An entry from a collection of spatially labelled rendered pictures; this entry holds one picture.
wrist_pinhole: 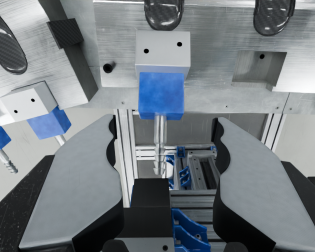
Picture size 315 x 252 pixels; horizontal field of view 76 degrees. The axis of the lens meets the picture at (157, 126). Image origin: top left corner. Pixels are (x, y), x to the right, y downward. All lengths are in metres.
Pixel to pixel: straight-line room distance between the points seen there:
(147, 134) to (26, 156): 0.93
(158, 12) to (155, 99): 0.09
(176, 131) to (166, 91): 0.88
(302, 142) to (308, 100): 1.24
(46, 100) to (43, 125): 0.04
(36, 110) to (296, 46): 0.31
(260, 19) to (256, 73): 0.07
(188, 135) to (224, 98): 0.74
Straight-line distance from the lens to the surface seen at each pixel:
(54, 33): 0.28
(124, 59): 0.24
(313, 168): 1.86
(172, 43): 0.20
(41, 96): 0.30
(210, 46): 0.24
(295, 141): 1.62
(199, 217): 0.59
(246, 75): 0.29
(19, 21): 0.31
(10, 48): 0.33
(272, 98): 0.39
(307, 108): 0.43
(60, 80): 0.30
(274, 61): 0.29
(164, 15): 0.23
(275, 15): 0.26
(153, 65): 0.19
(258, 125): 1.16
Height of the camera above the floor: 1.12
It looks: 61 degrees down
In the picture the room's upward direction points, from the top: 180 degrees counter-clockwise
